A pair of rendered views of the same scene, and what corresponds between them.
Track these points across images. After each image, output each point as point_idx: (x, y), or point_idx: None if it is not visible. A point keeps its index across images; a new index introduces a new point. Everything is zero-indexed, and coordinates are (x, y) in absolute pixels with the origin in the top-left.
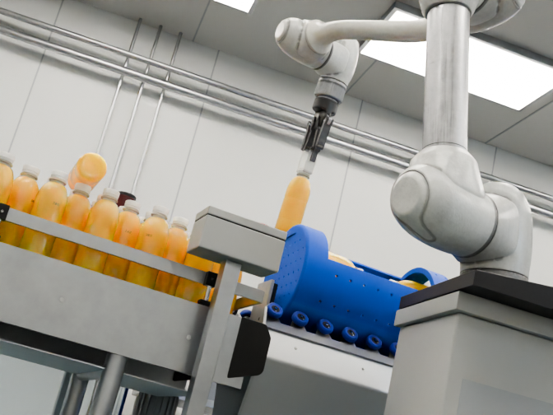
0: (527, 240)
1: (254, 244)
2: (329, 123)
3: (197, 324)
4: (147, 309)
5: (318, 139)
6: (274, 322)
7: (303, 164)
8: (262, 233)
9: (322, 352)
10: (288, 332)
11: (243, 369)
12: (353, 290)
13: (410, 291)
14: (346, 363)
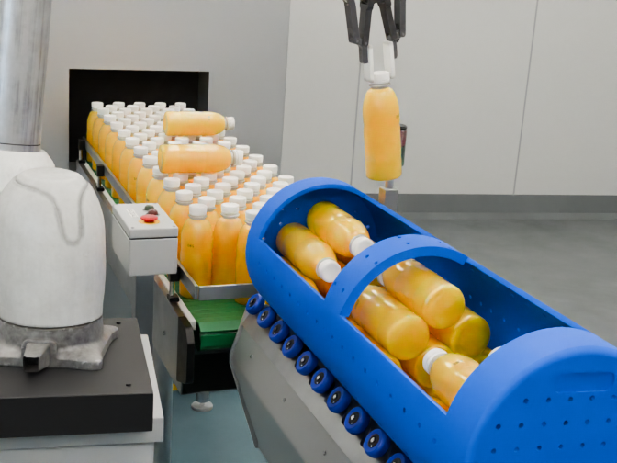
0: (0, 266)
1: (122, 244)
2: (345, 0)
3: (167, 321)
4: (155, 301)
5: (347, 30)
6: (252, 319)
7: (386, 62)
8: (124, 231)
9: (265, 366)
10: (251, 333)
11: (180, 374)
12: (269, 285)
13: (303, 291)
14: (275, 387)
